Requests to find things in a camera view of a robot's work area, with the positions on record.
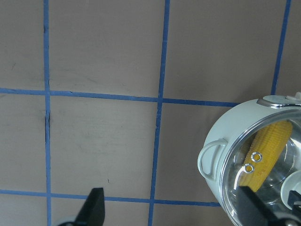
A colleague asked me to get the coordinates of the light green electric pot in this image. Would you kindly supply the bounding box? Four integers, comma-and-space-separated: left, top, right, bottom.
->
197, 93, 301, 211

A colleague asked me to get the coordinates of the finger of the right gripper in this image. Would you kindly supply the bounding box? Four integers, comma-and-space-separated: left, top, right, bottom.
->
288, 190, 301, 210

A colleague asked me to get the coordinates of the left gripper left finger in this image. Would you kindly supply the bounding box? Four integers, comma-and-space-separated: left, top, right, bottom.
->
56, 188, 105, 226

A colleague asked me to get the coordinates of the glass pot lid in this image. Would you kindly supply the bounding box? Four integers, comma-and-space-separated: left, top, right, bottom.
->
220, 109, 301, 226

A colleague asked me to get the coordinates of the yellow corn cob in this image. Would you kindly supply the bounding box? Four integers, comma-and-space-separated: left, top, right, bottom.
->
239, 121, 293, 192

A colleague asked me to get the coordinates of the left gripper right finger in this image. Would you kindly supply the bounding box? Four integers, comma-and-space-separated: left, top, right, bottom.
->
237, 186, 301, 226

